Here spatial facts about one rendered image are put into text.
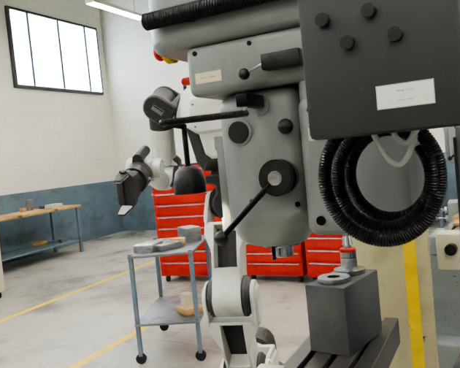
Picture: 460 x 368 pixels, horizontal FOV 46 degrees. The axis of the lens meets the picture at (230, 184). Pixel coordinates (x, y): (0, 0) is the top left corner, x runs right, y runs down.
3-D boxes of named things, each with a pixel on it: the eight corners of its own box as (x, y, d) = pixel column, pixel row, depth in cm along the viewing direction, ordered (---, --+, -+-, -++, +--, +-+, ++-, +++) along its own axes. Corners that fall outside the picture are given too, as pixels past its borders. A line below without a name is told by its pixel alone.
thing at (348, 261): (351, 266, 161) (350, 248, 161) (361, 268, 157) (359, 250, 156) (338, 268, 159) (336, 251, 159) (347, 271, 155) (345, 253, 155)
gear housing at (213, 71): (188, 98, 109) (182, 48, 109) (239, 103, 131) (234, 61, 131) (351, 71, 94) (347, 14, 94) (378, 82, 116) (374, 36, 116)
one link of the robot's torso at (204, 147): (189, 169, 221) (178, 82, 217) (271, 161, 218) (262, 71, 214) (177, 178, 192) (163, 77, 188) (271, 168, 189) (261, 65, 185)
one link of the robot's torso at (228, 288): (213, 318, 199) (213, 196, 213) (260, 317, 195) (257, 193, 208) (201, 316, 185) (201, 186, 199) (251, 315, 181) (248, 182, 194)
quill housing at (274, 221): (222, 251, 111) (207, 96, 110) (261, 234, 130) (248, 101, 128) (311, 250, 103) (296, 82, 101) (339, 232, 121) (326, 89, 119)
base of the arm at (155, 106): (150, 110, 211) (155, 82, 206) (182, 118, 211) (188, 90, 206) (139, 122, 198) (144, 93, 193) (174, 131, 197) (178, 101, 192)
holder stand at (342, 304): (309, 350, 150) (304, 280, 149) (345, 326, 168) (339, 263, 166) (350, 357, 143) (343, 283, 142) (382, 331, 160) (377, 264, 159)
